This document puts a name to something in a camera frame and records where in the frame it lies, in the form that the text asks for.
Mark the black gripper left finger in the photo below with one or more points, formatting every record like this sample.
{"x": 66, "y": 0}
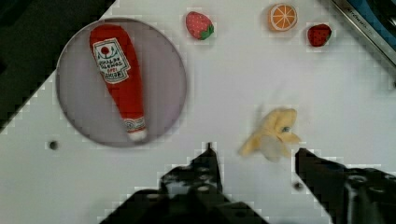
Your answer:
{"x": 187, "y": 181}

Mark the red plush ketchup bottle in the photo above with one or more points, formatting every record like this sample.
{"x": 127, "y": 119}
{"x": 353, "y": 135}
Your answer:
{"x": 116, "y": 60}

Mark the yellow plush peeled banana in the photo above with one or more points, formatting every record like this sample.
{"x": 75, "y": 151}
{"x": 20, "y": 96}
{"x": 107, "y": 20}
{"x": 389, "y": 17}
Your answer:
{"x": 273, "y": 136}

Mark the grey round plate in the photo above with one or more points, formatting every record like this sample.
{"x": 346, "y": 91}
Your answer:
{"x": 88, "y": 106}

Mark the orange slice toy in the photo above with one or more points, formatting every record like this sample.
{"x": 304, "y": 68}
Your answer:
{"x": 282, "y": 17}

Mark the dark red strawberry toy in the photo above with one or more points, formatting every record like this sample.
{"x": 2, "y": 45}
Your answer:
{"x": 319, "y": 35}

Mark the pink plush strawberry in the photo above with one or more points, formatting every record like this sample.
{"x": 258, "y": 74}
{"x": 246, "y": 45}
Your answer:
{"x": 199, "y": 25}

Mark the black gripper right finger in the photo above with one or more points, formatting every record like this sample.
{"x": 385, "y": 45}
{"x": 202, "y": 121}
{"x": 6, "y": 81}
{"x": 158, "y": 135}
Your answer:
{"x": 348, "y": 195}

